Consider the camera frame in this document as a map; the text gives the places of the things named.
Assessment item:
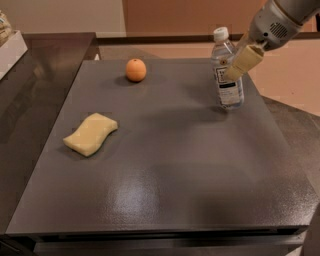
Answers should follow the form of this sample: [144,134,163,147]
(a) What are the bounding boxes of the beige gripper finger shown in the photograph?
[236,32,250,50]
[223,45,264,81]

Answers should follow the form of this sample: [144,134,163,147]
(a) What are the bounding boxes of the clear plastic water bottle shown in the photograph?
[210,26,245,111]

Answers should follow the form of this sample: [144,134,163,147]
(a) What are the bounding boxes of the orange fruit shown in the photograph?
[126,59,147,82]

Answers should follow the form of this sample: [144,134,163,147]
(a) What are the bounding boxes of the yellow sponge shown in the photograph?
[63,113,118,157]

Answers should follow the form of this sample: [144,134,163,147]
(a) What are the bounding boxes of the dark side counter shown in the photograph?
[0,32,100,236]

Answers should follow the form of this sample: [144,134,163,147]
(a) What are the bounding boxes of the white box on counter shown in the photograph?
[0,30,28,80]

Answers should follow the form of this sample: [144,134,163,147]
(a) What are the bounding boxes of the packaged item on box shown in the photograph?
[0,10,12,46]

